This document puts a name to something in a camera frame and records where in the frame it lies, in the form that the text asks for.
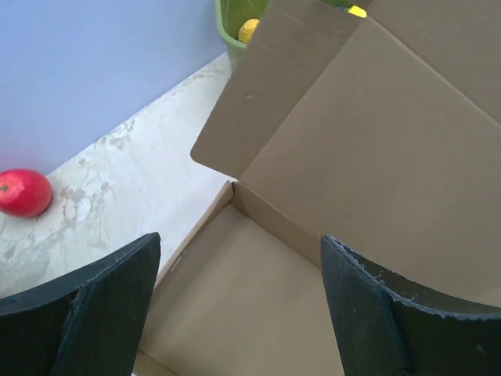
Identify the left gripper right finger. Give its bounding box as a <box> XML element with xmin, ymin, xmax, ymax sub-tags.
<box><xmin>320</xmin><ymin>236</ymin><xmax>500</xmax><ymax>375</ymax></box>

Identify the olive green plastic tub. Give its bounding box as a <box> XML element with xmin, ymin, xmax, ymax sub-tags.
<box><xmin>215</xmin><ymin>0</ymin><xmax>268</xmax><ymax>72</ymax></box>

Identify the yellow mango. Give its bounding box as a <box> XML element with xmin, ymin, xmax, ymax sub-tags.
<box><xmin>347</xmin><ymin>5</ymin><xmax>367</xmax><ymax>19</ymax></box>

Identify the brown cardboard box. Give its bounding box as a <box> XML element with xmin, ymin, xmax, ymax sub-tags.
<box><xmin>134</xmin><ymin>1</ymin><xmax>500</xmax><ymax>375</ymax></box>

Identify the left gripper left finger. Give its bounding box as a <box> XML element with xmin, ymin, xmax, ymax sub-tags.
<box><xmin>1</xmin><ymin>233</ymin><xmax>160</xmax><ymax>375</ymax></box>

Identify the red apple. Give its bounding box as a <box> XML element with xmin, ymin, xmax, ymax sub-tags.
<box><xmin>1</xmin><ymin>169</ymin><xmax>52</xmax><ymax>218</ymax></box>

